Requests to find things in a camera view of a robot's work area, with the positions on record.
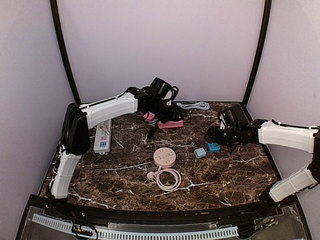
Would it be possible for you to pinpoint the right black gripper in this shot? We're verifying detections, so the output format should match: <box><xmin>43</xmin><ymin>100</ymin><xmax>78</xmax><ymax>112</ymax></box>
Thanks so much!
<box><xmin>204</xmin><ymin>125</ymin><xmax>240</xmax><ymax>147</ymax></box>

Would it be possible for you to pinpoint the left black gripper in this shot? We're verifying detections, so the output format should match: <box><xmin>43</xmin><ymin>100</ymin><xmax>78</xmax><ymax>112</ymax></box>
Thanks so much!
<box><xmin>151</xmin><ymin>98</ymin><xmax>184</xmax><ymax>122</ymax></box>

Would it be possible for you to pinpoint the bright blue plug adapter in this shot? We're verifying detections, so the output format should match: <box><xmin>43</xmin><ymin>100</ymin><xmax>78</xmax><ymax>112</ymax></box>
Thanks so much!
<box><xmin>207</xmin><ymin>142</ymin><xmax>221</xmax><ymax>153</ymax></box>

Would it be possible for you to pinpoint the pink triangular power socket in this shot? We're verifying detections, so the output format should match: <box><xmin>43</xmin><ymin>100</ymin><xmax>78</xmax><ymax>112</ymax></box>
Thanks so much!
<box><xmin>158</xmin><ymin>120</ymin><xmax>184</xmax><ymax>129</ymax></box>

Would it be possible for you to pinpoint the light blue plug adapter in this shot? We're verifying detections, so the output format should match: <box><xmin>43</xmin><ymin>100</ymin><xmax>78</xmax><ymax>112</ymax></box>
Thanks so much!
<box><xmin>193</xmin><ymin>147</ymin><xmax>207</xmax><ymax>159</ymax></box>

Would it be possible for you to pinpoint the pink round power socket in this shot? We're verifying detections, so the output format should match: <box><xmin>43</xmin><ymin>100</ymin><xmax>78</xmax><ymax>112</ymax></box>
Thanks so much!
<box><xmin>153</xmin><ymin>147</ymin><xmax>176</xmax><ymax>169</ymax></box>

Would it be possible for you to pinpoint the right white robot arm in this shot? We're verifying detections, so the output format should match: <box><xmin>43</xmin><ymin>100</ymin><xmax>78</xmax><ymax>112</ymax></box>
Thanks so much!
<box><xmin>204</xmin><ymin>119</ymin><xmax>320</xmax><ymax>217</ymax></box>

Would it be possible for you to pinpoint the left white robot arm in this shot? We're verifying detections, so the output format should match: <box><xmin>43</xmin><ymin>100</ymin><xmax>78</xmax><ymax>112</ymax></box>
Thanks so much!
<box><xmin>49</xmin><ymin>87</ymin><xmax>183</xmax><ymax>218</ymax></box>

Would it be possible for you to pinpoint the pink flat plug adapter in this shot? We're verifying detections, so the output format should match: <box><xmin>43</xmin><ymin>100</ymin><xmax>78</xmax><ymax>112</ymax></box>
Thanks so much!
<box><xmin>143</xmin><ymin>112</ymin><xmax>155</xmax><ymax>122</ymax></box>

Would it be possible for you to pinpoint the grey blue power strip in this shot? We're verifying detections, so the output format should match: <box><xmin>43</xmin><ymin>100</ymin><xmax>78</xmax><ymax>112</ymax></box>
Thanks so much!
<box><xmin>148</xmin><ymin>119</ymin><xmax>159</xmax><ymax>128</ymax></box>

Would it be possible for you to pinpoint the white power strip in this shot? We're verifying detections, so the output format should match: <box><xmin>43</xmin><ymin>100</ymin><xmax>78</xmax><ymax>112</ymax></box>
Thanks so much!
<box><xmin>93</xmin><ymin>119</ymin><xmax>112</xmax><ymax>155</ymax></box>

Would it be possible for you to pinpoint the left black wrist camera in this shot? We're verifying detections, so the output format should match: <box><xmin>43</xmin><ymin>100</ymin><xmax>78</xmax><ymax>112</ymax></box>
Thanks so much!
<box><xmin>149</xmin><ymin>77</ymin><xmax>172</xmax><ymax>99</ymax></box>

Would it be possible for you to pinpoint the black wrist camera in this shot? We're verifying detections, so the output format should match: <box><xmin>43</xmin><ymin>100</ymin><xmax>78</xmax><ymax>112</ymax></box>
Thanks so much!
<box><xmin>217</xmin><ymin>104</ymin><xmax>249</xmax><ymax>130</ymax></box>
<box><xmin>149</xmin><ymin>77</ymin><xmax>172</xmax><ymax>99</ymax></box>

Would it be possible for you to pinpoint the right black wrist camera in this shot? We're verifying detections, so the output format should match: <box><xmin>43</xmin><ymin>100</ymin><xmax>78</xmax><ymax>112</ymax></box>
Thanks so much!
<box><xmin>217</xmin><ymin>104</ymin><xmax>249</xmax><ymax>130</ymax></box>

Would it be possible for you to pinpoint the white slotted cable duct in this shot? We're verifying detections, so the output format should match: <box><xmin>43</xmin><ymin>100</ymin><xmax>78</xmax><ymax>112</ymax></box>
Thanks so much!
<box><xmin>31</xmin><ymin>213</ymin><xmax>239</xmax><ymax>240</ymax></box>

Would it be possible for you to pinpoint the black front rail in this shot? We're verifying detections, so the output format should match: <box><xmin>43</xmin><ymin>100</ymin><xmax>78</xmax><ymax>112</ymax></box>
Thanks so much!
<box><xmin>23</xmin><ymin>194</ymin><xmax>283</xmax><ymax>232</ymax></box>

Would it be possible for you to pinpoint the right black frame post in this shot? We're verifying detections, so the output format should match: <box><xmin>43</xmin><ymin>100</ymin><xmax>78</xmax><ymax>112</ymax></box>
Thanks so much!
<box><xmin>242</xmin><ymin>0</ymin><xmax>272</xmax><ymax>108</ymax></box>

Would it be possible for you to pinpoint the black frame post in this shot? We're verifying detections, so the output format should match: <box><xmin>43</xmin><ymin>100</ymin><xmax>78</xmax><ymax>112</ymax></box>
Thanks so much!
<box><xmin>49</xmin><ymin>0</ymin><xmax>82</xmax><ymax>105</ymax></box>
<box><xmin>242</xmin><ymin>0</ymin><xmax>272</xmax><ymax>108</ymax></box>

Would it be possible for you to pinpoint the left black frame post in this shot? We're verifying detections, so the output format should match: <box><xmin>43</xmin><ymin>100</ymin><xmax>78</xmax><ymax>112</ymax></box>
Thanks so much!
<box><xmin>49</xmin><ymin>0</ymin><xmax>82</xmax><ymax>105</ymax></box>

